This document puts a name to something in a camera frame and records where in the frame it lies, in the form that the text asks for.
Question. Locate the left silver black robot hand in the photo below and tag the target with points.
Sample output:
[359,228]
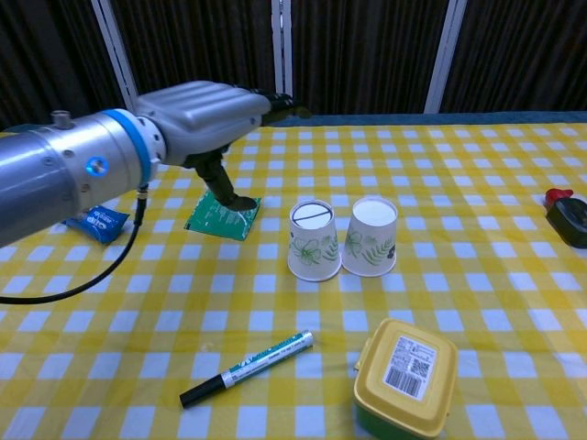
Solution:
[206,114]

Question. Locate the paper cup with circled base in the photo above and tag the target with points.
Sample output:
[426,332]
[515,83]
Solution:
[314,243]

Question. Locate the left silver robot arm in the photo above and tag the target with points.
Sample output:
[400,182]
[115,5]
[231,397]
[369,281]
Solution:
[55,169]

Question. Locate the paper cup with green leaves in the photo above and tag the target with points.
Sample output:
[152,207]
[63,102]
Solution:
[371,238]

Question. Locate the black curtain panel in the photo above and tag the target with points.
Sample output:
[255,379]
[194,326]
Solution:
[46,55]
[362,55]
[197,41]
[527,55]

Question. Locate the green foil sachet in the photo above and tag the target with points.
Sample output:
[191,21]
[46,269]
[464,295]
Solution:
[213,221]

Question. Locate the blue cookie packet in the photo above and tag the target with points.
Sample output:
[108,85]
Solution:
[103,225]

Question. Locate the blue felt table cover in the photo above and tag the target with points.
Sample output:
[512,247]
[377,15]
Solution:
[435,118]

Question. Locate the green white marker pen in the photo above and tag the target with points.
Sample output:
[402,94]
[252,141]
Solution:
[257,364]

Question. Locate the yellow white checkered tablecloth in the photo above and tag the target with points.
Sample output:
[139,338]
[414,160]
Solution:
[413,298]

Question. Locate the yellow lidded box with label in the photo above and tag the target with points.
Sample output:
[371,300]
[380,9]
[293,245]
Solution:
[408,380]

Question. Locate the black bottle with red cap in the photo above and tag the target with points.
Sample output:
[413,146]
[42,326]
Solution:
[571,220]

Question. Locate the white partition frame post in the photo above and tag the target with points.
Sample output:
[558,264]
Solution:
[445,59]
[114,50]
[282,46]

